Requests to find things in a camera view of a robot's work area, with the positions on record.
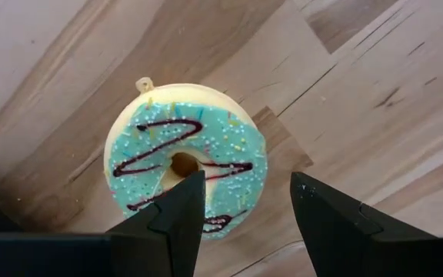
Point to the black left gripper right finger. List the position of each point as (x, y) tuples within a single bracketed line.
[(340, 246)]

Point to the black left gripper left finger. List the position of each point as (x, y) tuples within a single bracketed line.
[(167, 242)]

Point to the green frosted toy donut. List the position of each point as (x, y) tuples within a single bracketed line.
[(206, 134)]

